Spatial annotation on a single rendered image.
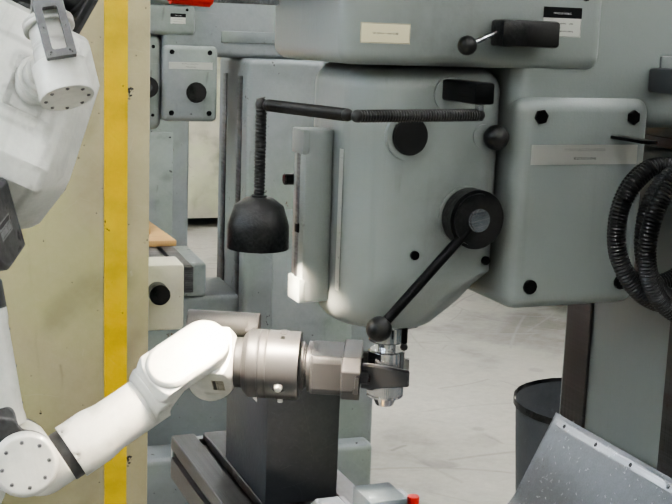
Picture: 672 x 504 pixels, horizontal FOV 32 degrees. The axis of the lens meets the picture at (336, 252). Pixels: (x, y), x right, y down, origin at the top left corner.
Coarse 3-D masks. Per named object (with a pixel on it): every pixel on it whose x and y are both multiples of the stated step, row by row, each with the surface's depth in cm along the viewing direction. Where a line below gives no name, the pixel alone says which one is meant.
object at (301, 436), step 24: (240, 408) 192; (264, 408) 180; (288, 408) 180; (312, 408) 182; (336, 408) 183; (240, 432) 193; (264, 432) 181; (288, 432) 181; (312, 432) 182; (336, 432) 184; (240, 456) 193; (264, 456) 181; (288, 456) 182; (312, 456) 183; (336, 456) 185; (264, 480) 181; (288, 480) 183; (312, 480) 184; (336, 480) 186
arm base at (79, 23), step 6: (12, 0) 158; (18, 0) 159; (24, 0) 159; (30, 0) 159; (84, 0) 163; (90, 0) 163; (96, 0) 164; (78, 6) 163; (84, 6) 163; (90, 6) 163; (72, 12) 164; (78, 12) 163; (84, 12) 163; (90, 12) 164; (78, 18) 163; (84, 18) 164; (78, 24) 163; (84, 24) 164; (78, 30) 164
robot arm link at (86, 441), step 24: (96, 408) 146; (120, 408) 146; (144, 408) 146; (72, 432) 144; (96, 432) 144; (120, 432) 145; (144, 432) 148; (72, 456) 143; (96, 456) 144; (72, 480) 145
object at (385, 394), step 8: (368, 360) 150; (376, 360) 149; (400, 360) 149; (368, 392) 151; (376, 392) 150; (384, 392) 149; (392, 392) 149; (400, 392) 150; (384, 400) 150; (392, 400) 150
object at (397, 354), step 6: (372, 348) 151; (396, 348) 151; (372, 354) 149; (378, 354) 149; (384, 354) 148; (390, 354) 148; (396, 354) 149; (402, 354) 149; (384, 360) 148; (390, 360) 149; (396, 360) 149
